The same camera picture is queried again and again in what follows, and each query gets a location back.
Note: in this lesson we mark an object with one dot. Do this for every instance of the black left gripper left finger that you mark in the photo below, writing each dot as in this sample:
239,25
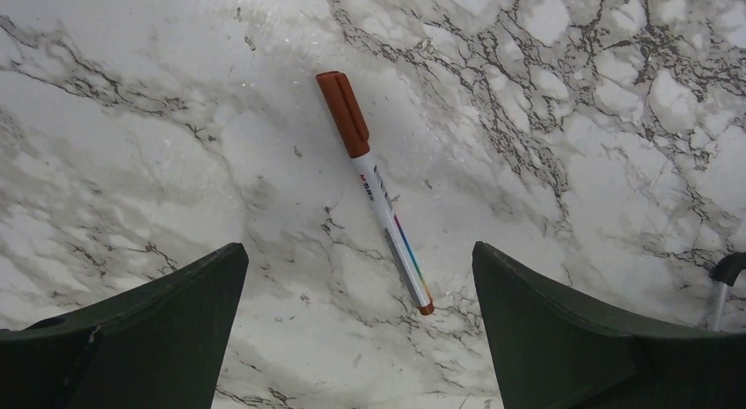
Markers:
159,345

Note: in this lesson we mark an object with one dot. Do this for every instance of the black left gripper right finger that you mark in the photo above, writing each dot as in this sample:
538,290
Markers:
555,347

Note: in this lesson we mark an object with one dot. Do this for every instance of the white brown whiteboard marker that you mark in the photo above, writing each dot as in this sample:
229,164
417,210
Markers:
379,199

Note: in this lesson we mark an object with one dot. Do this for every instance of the brown marker cap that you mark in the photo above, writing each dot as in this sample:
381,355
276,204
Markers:
347,115

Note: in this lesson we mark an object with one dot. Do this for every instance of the wire whiteboard stand black feet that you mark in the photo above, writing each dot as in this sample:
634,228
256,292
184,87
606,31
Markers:
724,274

